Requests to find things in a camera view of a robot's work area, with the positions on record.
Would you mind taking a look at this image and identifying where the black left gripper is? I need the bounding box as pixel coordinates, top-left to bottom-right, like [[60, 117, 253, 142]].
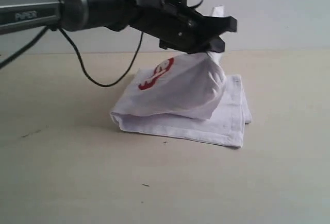
[[125, 0, 237, 54]]

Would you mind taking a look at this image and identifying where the white t-shirt red lettering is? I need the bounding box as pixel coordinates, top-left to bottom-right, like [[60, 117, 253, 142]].
[[110, 5, 253, 149]]

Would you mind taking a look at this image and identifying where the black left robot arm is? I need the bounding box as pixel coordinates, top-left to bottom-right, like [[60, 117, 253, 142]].
[[1, 0, 237, 54]]

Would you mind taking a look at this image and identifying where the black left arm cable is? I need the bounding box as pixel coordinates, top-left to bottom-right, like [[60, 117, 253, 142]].
[[0, 27, 145, 88]]

